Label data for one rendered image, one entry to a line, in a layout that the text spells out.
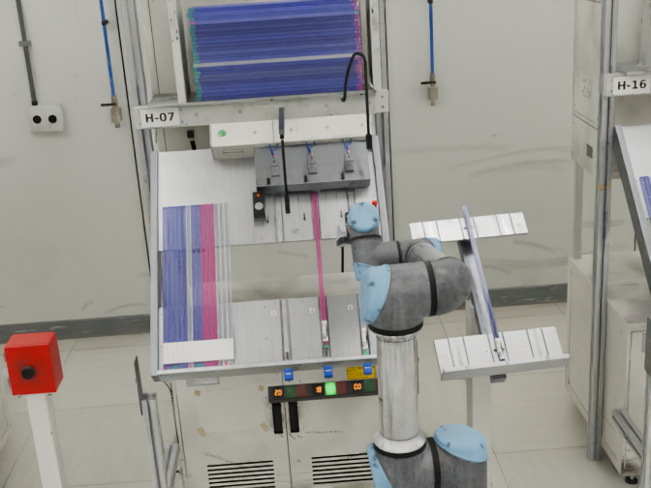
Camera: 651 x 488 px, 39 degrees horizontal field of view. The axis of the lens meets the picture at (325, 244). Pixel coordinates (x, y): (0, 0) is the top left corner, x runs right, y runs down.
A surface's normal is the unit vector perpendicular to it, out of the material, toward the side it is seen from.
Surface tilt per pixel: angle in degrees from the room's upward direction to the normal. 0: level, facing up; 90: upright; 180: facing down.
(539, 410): 0
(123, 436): 0
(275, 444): 90
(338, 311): 47
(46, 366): 90
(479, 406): 90
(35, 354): 90
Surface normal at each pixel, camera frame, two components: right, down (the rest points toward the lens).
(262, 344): 0.00, -0.40
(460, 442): 0.07, -0.95
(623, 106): 0.04, 0.32
